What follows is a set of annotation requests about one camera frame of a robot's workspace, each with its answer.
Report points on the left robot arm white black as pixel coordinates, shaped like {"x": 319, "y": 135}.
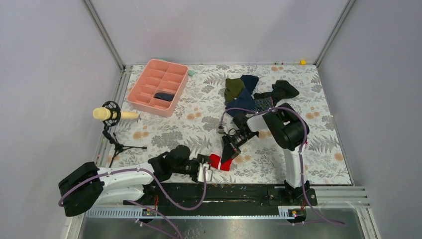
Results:
{"x": 90, "y": 185}

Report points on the pink divided organizer tray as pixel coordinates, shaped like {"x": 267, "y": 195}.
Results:
{"x": 158, "y": 76}

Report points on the striped grey underwear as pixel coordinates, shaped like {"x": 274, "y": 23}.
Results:
{"x": 263, "y": 104}

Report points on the red underwear white trim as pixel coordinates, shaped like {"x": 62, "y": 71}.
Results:
{"x": 216, "y": 162}

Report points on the floral patterned table mat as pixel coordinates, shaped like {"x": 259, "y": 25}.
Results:
{"x": 197, "y": 114}

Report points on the navy blue underwear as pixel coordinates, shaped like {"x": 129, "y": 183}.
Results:
{"x": 245, "y": 99}

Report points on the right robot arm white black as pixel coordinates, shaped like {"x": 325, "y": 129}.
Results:
{"x": 289, "y": 131}

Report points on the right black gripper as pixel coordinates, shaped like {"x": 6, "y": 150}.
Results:
{"x": 231, "y": 149}

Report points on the black underwear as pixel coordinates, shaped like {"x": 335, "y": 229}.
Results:
{"x": 281, "y": 90}

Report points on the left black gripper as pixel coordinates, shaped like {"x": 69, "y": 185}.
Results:
{"x": 200, "y": 159}

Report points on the olive green underwear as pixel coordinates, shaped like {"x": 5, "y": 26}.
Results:
{"x": 233, "y": 87}

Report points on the microphone with foam cover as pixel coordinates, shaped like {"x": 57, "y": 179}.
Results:
{"x": 111, "y": 114}

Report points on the dark rolled underwear in tray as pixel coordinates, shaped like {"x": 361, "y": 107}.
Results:
{"x": 164, "y": 96}

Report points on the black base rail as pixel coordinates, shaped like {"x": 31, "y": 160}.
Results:
{"x": 194, "y": 199}

